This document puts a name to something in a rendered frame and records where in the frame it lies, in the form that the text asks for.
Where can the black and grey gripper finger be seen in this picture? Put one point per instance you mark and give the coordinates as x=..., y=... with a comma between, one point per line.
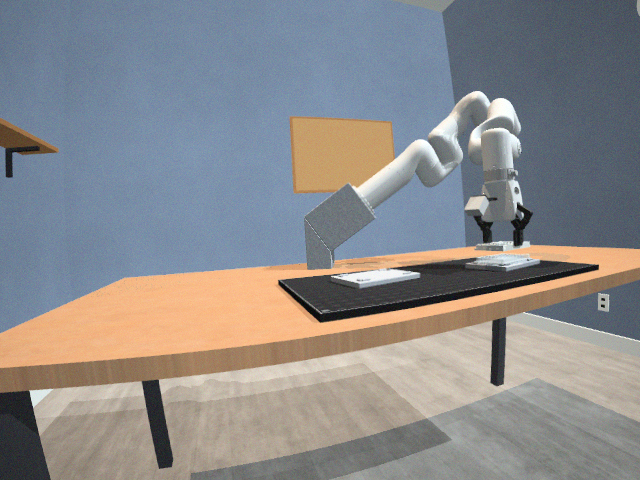
x=485, y=227
x=520, y=224

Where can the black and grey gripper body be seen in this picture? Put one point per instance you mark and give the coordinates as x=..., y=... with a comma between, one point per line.
x=505, y=207

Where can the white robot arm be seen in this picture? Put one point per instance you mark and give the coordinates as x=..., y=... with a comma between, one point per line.
x=433, y=166

